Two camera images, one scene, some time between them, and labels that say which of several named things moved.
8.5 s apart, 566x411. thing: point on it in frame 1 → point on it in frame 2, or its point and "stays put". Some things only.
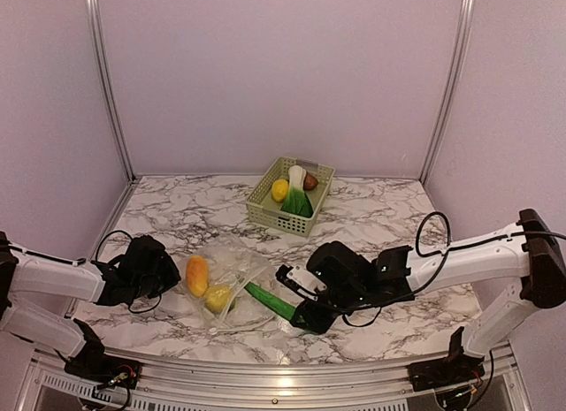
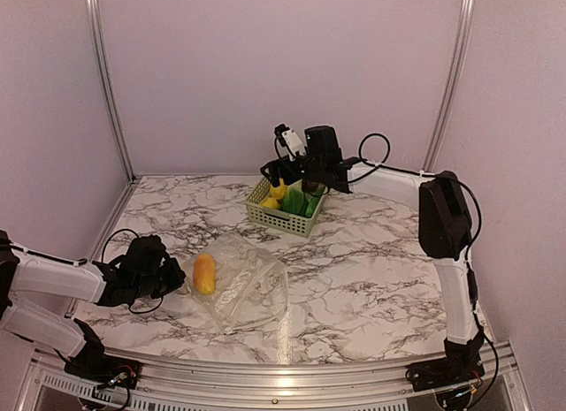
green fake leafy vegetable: x=298 y=202 stays put
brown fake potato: x=310 y=182 stays put
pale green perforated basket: x=262 y=208 stays put
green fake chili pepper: x=271 y=300 → x=311 y=206
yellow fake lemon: x=280 y=188 stays put
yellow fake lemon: x=217 y=297 → x=269 y=202
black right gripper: x=317 y=323 → x=274 y=167
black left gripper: x=172 y=276 stays put
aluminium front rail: x=167 y=385 stays put
